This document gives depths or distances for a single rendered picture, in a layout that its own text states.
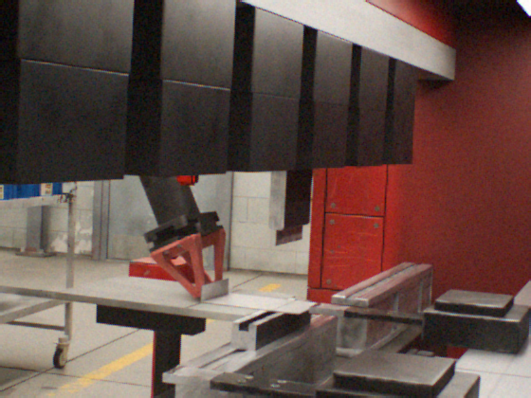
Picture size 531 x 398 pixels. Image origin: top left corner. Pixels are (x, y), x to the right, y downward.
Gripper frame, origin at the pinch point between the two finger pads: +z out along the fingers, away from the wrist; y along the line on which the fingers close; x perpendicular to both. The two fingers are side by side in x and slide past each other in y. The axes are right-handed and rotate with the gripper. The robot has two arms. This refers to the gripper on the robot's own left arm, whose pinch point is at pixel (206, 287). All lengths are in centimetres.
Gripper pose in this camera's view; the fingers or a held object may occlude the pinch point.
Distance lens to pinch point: 129.9
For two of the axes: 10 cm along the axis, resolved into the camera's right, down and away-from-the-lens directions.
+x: -8.5, 3.9, 3.6
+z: 3.8, 9.2, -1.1
